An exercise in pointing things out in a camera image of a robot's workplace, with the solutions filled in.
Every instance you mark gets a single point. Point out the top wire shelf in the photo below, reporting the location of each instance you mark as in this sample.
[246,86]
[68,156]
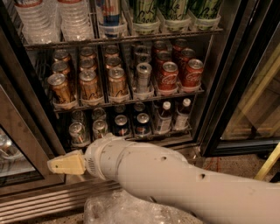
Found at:
[127,39]

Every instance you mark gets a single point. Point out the white cap bottle left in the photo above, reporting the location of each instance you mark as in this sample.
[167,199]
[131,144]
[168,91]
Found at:
[163,118]

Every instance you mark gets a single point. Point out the blue cola can left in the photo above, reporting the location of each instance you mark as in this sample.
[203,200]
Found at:
[122,128]

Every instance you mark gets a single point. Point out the fridge bottom vent grille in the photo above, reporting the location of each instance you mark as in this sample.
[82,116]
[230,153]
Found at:
[52,200]

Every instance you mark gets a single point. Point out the white cap bottle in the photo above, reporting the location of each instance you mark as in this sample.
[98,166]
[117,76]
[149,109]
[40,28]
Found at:
[163,118]
[182,114]

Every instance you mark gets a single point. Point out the silver slim can front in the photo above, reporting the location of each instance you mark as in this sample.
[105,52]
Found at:
[143,77]

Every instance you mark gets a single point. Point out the right water bottle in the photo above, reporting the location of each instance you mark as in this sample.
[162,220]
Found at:
[75,20]

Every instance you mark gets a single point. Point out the yellow black stand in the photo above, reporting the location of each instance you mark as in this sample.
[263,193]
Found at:
[272,159]

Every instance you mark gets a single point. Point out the green can middle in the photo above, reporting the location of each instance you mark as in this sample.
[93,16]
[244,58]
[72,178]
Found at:
[174,10]

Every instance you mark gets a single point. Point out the orange can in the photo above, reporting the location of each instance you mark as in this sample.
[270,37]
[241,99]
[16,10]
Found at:
[111,62]
[87,53]
[87,64]
[61,89]
[61,67]
[117,84]
[89,85]
[62,54]
[111,51]

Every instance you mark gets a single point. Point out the blue cola can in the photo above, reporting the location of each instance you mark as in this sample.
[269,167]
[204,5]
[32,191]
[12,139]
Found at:
[143,124]
[122,128]

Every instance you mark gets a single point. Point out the wire shelf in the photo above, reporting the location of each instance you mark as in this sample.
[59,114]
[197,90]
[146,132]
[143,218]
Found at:
[107,101]
[127,39]

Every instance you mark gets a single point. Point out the red cola can front right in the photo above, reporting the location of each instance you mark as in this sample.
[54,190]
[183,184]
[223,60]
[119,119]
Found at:
[192,74]

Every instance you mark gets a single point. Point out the green white can back left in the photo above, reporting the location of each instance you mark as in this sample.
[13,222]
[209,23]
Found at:
[78,116]

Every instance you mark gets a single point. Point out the silver slim can behind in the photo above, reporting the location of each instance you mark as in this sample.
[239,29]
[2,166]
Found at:
[142,57]

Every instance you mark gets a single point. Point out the white cap bottle right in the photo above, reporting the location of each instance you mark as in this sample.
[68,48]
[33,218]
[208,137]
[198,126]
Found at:
[182,114]

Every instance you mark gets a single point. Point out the red cola can front left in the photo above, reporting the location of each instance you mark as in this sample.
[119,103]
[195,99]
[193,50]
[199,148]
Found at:
[167,76]

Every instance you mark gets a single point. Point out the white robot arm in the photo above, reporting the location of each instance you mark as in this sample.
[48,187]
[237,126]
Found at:
[161,175]

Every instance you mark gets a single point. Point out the silver slim can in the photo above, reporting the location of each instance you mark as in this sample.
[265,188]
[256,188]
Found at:
[143,77]
[142,57]

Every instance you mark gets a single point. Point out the red cola can back left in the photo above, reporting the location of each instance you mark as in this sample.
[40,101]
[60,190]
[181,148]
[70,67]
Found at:
[158,46]

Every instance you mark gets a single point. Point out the clear plastic bag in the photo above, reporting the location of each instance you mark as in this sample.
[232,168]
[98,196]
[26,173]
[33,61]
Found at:
[122,208]

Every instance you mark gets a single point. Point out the green white can front left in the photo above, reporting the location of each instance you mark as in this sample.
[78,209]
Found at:
[77,133]

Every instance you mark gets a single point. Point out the green white can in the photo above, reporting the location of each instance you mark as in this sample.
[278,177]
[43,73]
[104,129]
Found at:
[78,116]
[98,114]
[100,129]
[77,133]

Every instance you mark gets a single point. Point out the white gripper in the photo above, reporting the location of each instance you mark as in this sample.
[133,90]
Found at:
[94,158]

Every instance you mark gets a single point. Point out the fridge left glass door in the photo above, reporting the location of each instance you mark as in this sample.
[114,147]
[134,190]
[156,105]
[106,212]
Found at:
[24,150]

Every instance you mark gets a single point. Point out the red cola can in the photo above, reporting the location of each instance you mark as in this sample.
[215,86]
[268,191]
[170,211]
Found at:
[161,58]
[192,74]
[177,46]
[167,76]
[185,55]
[158,46]

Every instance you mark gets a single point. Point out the middle wire shelf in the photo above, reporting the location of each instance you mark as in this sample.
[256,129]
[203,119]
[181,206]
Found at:
[107,101]

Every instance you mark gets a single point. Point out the blue silver energy can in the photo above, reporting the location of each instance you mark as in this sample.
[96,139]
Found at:
[109,12]

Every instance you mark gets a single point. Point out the blue cola can right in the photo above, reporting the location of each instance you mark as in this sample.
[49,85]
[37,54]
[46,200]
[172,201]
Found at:
[143,124]

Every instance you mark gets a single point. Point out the water bottle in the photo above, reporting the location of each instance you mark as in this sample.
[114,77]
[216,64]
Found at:
[75,20]
[41,20]

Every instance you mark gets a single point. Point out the red cola can back right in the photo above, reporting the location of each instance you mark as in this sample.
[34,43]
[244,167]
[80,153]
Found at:
[177,46]

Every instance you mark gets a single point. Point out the left water bottle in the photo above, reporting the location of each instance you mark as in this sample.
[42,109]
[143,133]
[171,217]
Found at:
[41,20]

